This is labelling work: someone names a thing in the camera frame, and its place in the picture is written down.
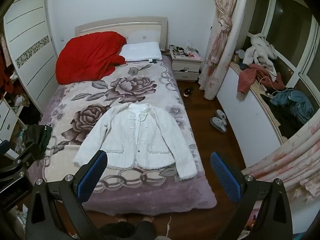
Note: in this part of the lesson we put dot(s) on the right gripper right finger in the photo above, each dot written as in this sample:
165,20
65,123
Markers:
274,219

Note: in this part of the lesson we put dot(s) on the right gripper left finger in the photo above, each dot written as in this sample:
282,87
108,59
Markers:
43,219

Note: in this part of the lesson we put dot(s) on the white knit cardigan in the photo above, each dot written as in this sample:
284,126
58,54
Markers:
138,135

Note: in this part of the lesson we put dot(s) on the white clothes pile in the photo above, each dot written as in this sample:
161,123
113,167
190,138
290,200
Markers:
261,52

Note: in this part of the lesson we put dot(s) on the dark green garment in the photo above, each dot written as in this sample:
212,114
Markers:
36,139

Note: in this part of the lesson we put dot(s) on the pink floral curtain near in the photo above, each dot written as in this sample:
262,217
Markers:
296,163

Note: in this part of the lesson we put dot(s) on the pink floral curtain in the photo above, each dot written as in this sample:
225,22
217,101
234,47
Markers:
221,45
296,163

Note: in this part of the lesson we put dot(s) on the floral purple bed blanket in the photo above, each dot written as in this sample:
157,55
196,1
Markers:
75,109

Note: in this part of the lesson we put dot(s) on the blue garment on sill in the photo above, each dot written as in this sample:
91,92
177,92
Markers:
297,102

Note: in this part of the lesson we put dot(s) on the grey slipper far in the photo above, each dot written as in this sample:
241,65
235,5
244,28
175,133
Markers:
221,115

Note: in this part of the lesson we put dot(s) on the red quilt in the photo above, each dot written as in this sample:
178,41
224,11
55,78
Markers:
89,57

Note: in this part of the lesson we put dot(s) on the red garment on sill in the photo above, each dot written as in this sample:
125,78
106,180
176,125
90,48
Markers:
248,76

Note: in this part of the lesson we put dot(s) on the black shoe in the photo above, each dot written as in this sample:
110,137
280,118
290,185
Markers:
188,91

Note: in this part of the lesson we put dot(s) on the white wardrobe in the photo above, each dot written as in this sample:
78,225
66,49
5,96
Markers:
31,49

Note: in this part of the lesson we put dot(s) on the white bedside table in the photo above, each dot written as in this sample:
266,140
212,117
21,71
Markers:
185,68

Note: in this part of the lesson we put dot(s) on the white pillow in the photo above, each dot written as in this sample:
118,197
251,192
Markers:
141,52

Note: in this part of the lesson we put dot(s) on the cream bed headboard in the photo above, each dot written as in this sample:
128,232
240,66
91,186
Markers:
134,29

